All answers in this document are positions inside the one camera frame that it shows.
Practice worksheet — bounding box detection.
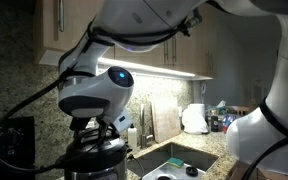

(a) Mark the water bottle pack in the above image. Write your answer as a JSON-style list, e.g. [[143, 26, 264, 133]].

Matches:
[[221, 114, 238, 134]]

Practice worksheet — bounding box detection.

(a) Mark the wooden cutting board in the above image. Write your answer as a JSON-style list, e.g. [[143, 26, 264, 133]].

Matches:
[[150, 96, 183, 144]]

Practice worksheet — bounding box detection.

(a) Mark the light wooden furniture piece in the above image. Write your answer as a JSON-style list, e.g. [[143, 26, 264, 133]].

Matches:
[[228, 105, 252, 117]]

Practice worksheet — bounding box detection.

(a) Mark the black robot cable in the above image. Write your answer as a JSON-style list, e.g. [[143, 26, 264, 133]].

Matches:
[[0, 8, 288, 180]]

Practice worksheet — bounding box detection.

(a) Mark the black stove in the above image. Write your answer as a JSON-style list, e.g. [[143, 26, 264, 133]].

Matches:
[[0, 116, 36, 180]]

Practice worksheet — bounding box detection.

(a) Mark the under-cabinet light strip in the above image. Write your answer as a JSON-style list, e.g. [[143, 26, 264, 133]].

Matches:
[[97, 57, 197, 78]]

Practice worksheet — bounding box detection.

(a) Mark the green sponge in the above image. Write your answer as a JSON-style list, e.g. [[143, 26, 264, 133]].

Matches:
[[166, 157, 185, 169]]

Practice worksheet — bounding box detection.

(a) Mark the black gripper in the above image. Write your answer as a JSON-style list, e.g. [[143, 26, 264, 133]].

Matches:
[[68, 115, 111, 143]]

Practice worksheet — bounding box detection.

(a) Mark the white plastic bag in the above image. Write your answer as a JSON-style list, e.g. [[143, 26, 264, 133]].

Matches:
[[181, 107, 209, 135]]

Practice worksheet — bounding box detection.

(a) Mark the black sink stopper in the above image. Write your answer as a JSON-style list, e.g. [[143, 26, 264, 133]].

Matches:
[[185, 165, 200, 177]]

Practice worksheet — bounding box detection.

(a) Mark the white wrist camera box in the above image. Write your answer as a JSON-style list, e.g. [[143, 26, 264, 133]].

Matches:
[[111, 107, 134, 134]]

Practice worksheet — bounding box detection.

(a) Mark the black cable strap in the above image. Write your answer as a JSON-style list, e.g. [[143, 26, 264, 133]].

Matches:
[[258, 96, 288, 145]]

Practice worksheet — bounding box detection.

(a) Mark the white paper towel roll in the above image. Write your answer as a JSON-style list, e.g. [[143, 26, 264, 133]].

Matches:
[[187, 102, 207, 118]]

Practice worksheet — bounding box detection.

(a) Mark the stainless steel sink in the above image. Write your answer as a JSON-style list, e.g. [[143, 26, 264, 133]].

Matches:
[[127, 142, 220, 180]]

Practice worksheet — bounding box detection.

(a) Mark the metal cabinet handle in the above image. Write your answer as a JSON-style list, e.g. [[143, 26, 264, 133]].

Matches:
[[171, 34, 178, 67], [56, 0, 65, 33], [163, 39, 170, 65]]

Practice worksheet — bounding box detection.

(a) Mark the dark jar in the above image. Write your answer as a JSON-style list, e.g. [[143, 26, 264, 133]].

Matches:
[[210, 114, 220, 133]]

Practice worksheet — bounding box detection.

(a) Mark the white soap bottle black cap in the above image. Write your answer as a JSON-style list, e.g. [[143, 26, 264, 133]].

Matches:
[[127, 122, 138, 151]]

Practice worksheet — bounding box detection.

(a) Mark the steel and black rice cooker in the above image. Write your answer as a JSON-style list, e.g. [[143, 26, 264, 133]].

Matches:
[[55, 156, 134, 180]]

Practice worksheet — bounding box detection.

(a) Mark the metal faucet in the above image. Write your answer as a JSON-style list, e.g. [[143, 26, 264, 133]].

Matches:
[[139, 103, 155, 148]]

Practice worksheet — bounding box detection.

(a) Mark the black rice cooker lid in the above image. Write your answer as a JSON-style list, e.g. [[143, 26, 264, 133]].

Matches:
[[63, 128, 129, 169]]

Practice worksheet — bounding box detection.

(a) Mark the black rice cooker cord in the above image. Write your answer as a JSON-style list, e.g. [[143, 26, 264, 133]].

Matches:
[[127, 153, 146, 179]]

